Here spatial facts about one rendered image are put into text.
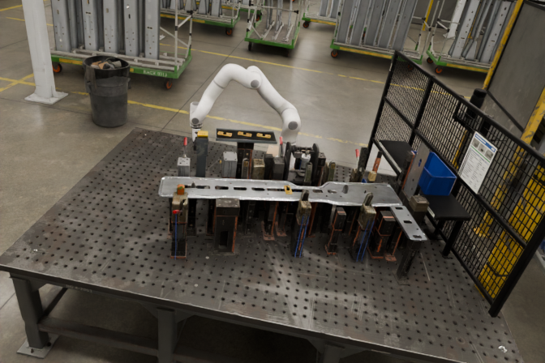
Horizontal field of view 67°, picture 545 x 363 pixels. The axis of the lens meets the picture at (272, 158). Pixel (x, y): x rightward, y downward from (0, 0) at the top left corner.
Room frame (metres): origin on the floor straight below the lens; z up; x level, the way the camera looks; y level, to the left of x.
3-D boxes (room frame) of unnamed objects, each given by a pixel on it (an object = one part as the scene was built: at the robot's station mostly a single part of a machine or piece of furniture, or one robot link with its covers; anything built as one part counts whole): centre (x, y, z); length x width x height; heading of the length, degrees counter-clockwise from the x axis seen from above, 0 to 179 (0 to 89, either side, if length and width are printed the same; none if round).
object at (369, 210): (1.83, -0.56, 0.87); 0.12 x 0.09 x 0.35; 12
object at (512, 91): (3.83, -2.14, 1.00); 1.34 x 0.14 x 2.00; 176
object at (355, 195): (1.93, -0.10, 1.00); 1.38 x 0.22 x 0.02; 102
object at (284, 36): (9.10, 0.37, 0.88); 1.91 x 1.00 x 1.76; 177
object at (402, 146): (2.33, -0.95, 1.01); 0.90 x 0.22 x 0.03; 12
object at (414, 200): (1.97, -0.87, 0.88); 0.08 x 0.08 x 0.36; 12
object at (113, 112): (4.35, 1.99, 0.36); 0.54 x 0.50 x 0.73; 176
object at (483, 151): (2.06, -1.13, 1.30); 0.23 x 0.02 x 0.31; 12
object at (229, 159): (2.04, 0.24, 0.90); 0.13 x 0.10 x 0.41; 12
